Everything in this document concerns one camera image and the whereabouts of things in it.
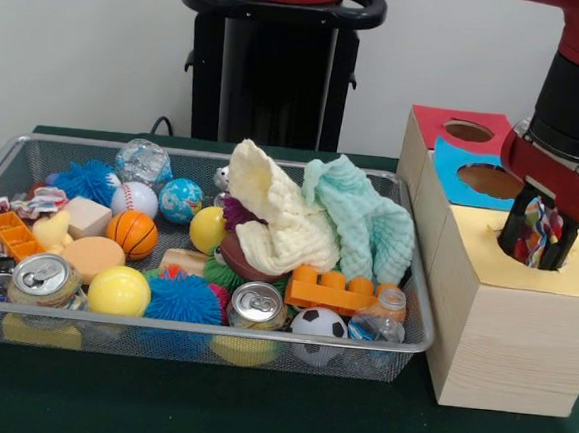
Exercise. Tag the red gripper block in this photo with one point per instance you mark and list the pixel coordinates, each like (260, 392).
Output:
(573, 186)

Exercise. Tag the light teal waffle cloth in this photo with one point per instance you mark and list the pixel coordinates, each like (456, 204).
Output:
(369, 223)

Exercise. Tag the cream waffle cloth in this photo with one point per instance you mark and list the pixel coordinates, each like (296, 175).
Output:
(278, 235)

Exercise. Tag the wooden box with three holes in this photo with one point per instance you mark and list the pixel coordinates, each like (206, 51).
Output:
(499, 353)

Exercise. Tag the orange toy building block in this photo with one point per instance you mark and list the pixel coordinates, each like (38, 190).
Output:
(323, 294)

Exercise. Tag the black and white soccer ball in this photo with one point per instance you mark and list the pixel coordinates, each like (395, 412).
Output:
(319, 321)

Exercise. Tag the blue and green globe ball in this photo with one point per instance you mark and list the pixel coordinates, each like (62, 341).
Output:
(180, 200)

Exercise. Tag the blue spiky rubber ball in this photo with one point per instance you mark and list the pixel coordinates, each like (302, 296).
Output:
(183, 298)
(84, 180)

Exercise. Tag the dark green table cloth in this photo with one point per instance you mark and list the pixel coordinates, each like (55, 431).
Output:
(204, 410)

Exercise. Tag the white toy baseball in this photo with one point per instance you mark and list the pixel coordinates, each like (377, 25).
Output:
(135, 199)

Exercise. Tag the orange toy basketball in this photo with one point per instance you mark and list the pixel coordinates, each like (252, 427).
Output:
(132, 234)

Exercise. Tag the yellow smooth ball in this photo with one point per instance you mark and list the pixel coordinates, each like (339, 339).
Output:
(119, 291)

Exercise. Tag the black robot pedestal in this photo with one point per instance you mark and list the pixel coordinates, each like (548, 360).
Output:
(280, 75)

